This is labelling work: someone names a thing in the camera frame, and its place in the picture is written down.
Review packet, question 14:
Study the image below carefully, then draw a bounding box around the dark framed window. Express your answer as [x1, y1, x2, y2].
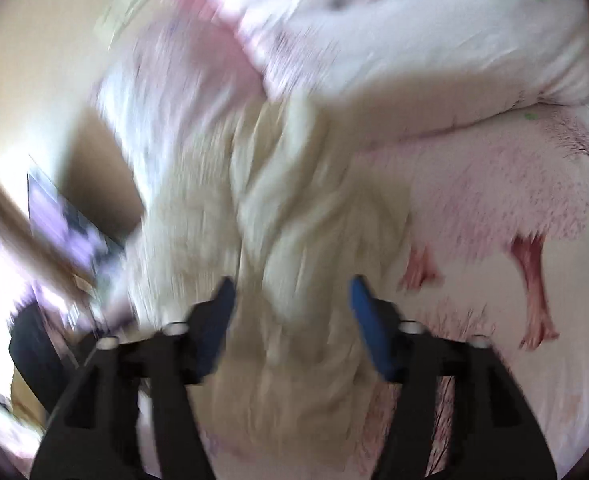
[26, 171, 123, 292]

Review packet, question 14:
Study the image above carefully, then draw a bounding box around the left floral pillow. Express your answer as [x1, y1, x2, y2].
[94, 10, 264, 208]

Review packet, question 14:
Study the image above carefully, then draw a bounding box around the white wall socket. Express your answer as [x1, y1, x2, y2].
[94, 6, 124, 50]

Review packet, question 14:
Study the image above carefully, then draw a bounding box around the cream quilted down jacket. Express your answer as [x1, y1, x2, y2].
[125, 96, 409, 468]

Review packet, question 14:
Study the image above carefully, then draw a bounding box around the pink floral bed sheet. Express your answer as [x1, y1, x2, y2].
[124, 89, 589, 480]

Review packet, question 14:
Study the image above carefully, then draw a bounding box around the right pink floral pillow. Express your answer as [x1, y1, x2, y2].
[180, 0, 589, 139]

